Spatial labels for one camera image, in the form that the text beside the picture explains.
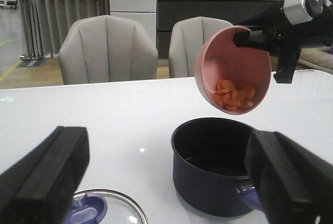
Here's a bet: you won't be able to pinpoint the dark sideboard counter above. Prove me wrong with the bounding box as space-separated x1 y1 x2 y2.
157 0 284 59

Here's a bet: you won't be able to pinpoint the dark blue saucepan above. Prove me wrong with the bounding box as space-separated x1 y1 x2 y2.
171 118 262 217

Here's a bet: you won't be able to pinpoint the orange ham slices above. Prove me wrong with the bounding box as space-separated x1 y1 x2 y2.
211 78 255 111

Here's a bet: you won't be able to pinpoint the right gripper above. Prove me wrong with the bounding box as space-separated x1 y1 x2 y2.
233 0 332 83

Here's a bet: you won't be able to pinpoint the beige sofa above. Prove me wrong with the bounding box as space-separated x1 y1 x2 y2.
296 47 332 74

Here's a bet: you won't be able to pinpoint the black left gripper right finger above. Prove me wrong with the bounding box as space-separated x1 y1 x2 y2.
244 131 332 223

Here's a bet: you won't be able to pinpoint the right grey chair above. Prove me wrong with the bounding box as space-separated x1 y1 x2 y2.
169 16 233 78

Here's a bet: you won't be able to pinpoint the pink bowl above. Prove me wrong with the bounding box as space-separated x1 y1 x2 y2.
195 26 271 115

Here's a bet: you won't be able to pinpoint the grey chair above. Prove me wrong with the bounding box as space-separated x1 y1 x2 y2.
169 16 233 78
58 15 158 84

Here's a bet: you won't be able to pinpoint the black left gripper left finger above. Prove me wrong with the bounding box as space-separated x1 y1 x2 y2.
1 126 89 223

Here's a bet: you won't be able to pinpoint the left grey chair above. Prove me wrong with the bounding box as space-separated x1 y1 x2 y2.
58 15 158 84

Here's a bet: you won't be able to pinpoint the glass lid with blue knob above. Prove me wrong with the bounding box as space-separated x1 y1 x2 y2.
63 189 148 224

